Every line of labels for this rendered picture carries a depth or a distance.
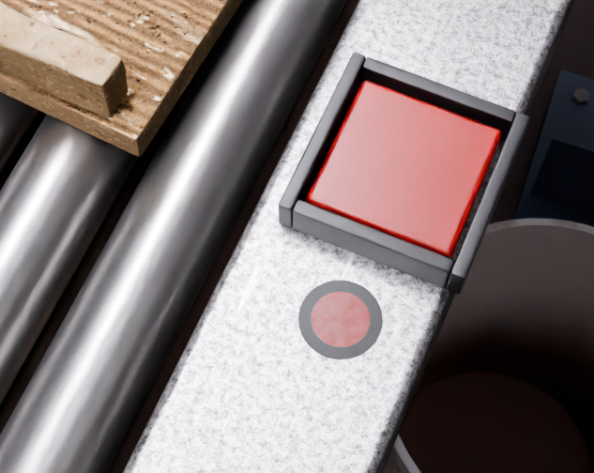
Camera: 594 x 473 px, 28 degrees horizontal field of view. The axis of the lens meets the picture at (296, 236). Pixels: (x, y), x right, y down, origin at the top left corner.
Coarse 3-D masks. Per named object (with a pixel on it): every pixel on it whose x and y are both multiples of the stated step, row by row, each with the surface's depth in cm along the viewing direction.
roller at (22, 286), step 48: (48, 144) 47; (96, 144) 47; (0, 192) 47; (48, 192) 46; (96, 192) 47; (0, 240) 45; (48, 240) 46; (0, 288) 45; (48, 288) 46; (0, 336) 44; (0, 384) 44
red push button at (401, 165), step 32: (384, 96) 47; (352, 128) 46; (384, 128) 46; (416, 128) 46; (448, 128) 46; (480, 128) 46; (352, 160) 46; (384, 160) 46; (416, 160) 46; (448, 160) 46; (480, 160) 46; (320, 192) 45; (352, 192) 45; (384, 192) 45; (416, 192) 45; (448, 192) 45; (384, 224) 45; (416, 224) 45; (448, 224) 45; (448, 256) 44
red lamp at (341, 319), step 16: (320, 304) 45; (336, 304) 45; (352, 304) 45; (320, 320) 44; (336, 320) 44; (352, 320) 44; (368, 320) 44; (320, 336) 44; (336, 336) 44; (352, 336) 44
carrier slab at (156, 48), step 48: (0, 0) 48; (48, 0) 48; (96, 0) 48; (144, 0) 48; (192, 0) 48; (240, 0) 49; (144, 48) 47; (192, 48) 47; (48, 96) 46; (144, 96) 46; (144, 144) 46
